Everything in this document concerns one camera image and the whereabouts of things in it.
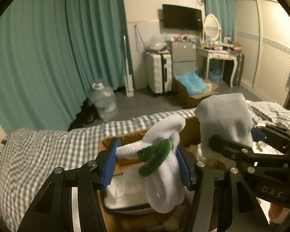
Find clear plastic bag on suitcase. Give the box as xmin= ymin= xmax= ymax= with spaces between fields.
xmin=148 ymin=35 xmax=168 ymax=52

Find white hard suitcase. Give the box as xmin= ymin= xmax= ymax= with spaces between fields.
xmin=146 ymin=53 xmax=173 ymax=94

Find cardboard box on floor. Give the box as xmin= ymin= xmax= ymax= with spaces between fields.
xmin=174 ymin=76 xmax=220 ymax=109

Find black wall television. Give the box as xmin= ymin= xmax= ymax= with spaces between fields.
xmin=162 ymin=4 xmax=203 ymax=32

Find white louvred wardrobe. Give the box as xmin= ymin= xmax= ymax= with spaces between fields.
xmin=234 ymin=0 xmax=290 ymax=105

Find clear water jug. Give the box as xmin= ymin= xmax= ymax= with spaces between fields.
xmin=89 ymin=82 xmax=118 ymax=123

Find small grey fridge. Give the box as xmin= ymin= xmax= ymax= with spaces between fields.
xmin=168 ymin=41 xmax=196 ymax=76

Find blue plastic bags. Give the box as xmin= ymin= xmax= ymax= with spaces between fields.
xmin=175 ymin=68 xmax=212 ymax=96

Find large teal curtain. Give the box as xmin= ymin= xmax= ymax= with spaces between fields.
xmin=0 ymin=0 xmax=132 ymax=134

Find white dressing table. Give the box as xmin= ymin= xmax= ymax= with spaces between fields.
xmin=196 ymin=48 xmax=238 ymax=88

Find grey checked bed sheet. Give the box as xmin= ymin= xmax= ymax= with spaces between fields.
xmin=0 ymin=101 xmax=290 ymax=231

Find white and green plush toy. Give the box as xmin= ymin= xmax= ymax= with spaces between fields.
xmin=116 ymin=114 xmax=185 ymax=214

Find blue waste basket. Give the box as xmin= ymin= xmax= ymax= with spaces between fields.
xmin=208 ymin=70 xmax=221 ymax=85

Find dark striped suitcase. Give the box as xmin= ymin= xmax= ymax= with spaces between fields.
xmin=233 ymin=53 xmax=245 ymax=86

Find white floor mop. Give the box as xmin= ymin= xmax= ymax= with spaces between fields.
xmin=122 ymin=24 xmax=134 ymax=97

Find open cardboard box on bed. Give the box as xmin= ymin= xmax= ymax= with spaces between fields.
xmin=97 ymin=115 xmax=233 ymax=232

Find white oval vanity mirror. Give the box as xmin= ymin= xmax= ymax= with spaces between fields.
xmin=203 ymin=14 xmax=222 ymax=41

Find narrow teal window curtain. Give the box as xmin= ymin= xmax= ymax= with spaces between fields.
xmin=204 ymin=0 xmax=236 ymax=40

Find grey white sock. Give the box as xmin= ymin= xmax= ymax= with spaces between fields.
xmin=194 ymin=93 xmax=253 ymax=163

